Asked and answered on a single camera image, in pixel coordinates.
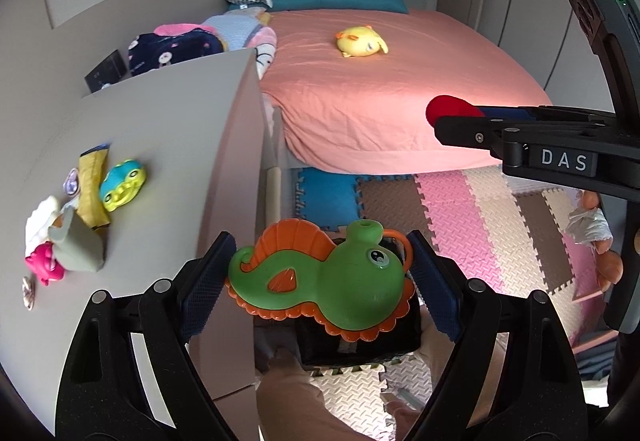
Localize navy printed blanket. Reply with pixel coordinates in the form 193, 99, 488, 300
127, 28, 223, 76

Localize green orange seahorse toy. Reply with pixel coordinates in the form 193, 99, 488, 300
225, 218, 416, 339

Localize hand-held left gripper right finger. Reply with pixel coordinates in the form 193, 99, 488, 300
407, 230, 588, 441

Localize white toy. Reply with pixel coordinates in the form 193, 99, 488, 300
25, 195, 66, 247

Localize person's right hand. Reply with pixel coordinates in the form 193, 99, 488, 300
567, 190, 625, 294

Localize person's leg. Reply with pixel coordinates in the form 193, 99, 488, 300
255, 346, 381, 441

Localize light blue blanket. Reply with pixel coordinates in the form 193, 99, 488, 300
202, 7, 273, 52

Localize foam puzzle floor mat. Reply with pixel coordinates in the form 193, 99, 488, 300
292, 166, 616, 441

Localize person's foot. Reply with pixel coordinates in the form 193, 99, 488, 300
382, 396, 426, 441

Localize pink fleece cloth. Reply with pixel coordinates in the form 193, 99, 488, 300
154, 22, 201, 36

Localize grey soft cup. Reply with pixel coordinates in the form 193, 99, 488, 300
47, 208, 107, 272

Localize grey cabinet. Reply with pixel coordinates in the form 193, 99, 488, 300
0, 48, 273, 437

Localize white padded post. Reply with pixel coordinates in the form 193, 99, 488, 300
265, 166, 282, 229

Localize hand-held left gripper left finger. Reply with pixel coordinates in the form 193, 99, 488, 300
55, 231, 238, 441

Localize black bin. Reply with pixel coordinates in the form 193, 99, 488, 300
295, 236, 426, 369

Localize pink toy figure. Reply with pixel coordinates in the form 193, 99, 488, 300
25, 242, 66, 287

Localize pink white cartoon blanket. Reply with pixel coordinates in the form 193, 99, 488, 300
255, 26, 278, 80

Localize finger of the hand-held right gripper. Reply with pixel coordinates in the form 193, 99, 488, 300
434, 116, 507, 156
472, 104, 618, 122

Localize yellow plush toy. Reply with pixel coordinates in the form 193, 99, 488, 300
335, 25, 390, 58

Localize red round object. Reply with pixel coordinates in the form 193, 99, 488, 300
426, 95, 485, 126

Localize bed with pink sheet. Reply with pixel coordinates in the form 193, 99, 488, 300
260, 8, 553, 174

